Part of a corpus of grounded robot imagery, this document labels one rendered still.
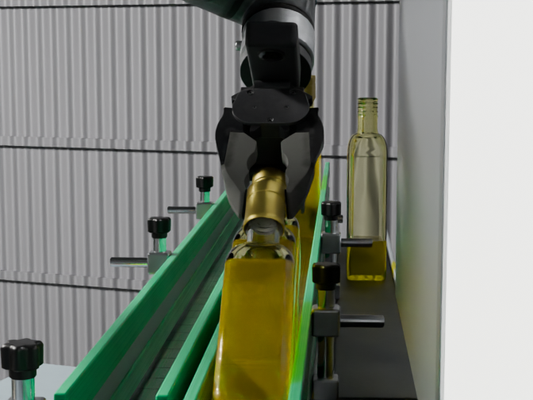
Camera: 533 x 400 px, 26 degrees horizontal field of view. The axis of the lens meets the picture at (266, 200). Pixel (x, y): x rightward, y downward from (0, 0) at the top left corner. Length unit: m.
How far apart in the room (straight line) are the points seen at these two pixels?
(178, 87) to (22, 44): 0.56
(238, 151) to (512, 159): 0.68
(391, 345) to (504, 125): 0.94
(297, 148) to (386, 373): 0.29
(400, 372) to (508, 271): 0.83
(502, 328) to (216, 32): 3.19
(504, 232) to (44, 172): 3.49
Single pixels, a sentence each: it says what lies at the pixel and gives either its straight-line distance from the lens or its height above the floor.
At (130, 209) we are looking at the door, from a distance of 3.71.
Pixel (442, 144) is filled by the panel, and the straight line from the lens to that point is 0.59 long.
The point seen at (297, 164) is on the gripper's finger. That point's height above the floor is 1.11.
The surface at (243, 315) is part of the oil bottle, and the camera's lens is 0.90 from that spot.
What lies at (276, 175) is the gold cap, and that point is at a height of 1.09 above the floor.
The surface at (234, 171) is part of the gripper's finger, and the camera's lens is 1.03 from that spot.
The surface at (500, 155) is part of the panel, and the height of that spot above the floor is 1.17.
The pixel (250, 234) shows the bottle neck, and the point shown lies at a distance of 0.97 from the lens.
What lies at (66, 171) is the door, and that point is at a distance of 3.80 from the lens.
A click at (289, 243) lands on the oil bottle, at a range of 1.01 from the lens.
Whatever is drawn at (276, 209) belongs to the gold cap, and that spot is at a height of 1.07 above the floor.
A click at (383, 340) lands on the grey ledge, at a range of 1.34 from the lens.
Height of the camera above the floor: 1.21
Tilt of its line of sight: 7 degrees down
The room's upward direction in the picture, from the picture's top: straight up
